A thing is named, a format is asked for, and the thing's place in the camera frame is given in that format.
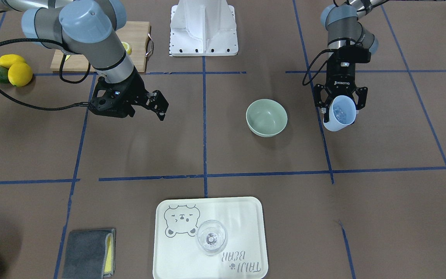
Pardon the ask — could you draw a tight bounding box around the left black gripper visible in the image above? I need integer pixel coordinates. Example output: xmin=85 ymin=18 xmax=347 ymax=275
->
xmin=314 ymin=45 xmax=371 ymax=121

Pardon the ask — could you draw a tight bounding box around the wooden cutting board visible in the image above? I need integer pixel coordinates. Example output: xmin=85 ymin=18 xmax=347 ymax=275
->
xmin=63 ymin=21 xmax=154 ymax=73

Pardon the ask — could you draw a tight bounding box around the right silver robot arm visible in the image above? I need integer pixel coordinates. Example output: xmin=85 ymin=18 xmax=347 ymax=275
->
xmin=0 ymin=0 xmax=169 ymax=121

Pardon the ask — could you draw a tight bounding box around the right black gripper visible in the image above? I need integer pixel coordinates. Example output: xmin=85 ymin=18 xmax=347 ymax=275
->
xmin=88 ymin=74 xmax=169 ymax=121

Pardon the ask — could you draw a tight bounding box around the grey folded cloth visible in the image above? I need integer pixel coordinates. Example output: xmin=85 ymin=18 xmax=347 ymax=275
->
xmin=62 ymin=228 xmax=116 ymax=279

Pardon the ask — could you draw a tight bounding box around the mint green bowl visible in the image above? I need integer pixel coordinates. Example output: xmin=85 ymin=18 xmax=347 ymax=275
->
xmin=245 ymin=99 xmax=288 ymax=138

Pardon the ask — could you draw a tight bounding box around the lemon half slice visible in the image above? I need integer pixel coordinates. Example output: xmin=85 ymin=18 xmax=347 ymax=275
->
xmin=122 ymin=42 xmax=132 ymax=55

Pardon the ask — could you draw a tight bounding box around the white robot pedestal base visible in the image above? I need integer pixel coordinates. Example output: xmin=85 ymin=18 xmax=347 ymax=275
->
xmin=169 ymin=0 xmax=239 ymax=57

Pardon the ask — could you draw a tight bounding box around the clear wine glass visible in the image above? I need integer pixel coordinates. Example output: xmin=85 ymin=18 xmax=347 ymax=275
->
xmin=196 ymin=220 xmax=229 ymax=256

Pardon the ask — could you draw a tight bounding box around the yellow lemon upper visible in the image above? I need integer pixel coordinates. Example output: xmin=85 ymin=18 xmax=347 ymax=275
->
xmin=8 ymin=62 xmax=33 ymax=87

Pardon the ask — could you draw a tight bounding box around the yellow lemon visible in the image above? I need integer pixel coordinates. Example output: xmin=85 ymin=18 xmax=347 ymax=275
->
xmin=0 ymin=53 xmax=26 ymax=69
xmin=8 ymin=62 xmax=33 ymax=87

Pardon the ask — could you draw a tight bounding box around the cream bear tray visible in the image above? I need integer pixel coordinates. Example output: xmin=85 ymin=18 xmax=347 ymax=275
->
xmin=153 ymin=196 xmax=269 ymax=279

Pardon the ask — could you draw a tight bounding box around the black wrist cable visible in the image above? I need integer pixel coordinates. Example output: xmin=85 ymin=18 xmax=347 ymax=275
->
xmin=0 ymin=38 xmax=92 ymax=112

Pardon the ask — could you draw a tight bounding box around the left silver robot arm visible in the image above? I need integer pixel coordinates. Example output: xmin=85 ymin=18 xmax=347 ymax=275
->
xmin=313 ymin=0 xmax=384 ymax=124

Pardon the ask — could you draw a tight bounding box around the light blue plastic cup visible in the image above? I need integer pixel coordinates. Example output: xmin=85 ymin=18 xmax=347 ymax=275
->
xmin=323 ymin=95 xmax=357 ymax=132

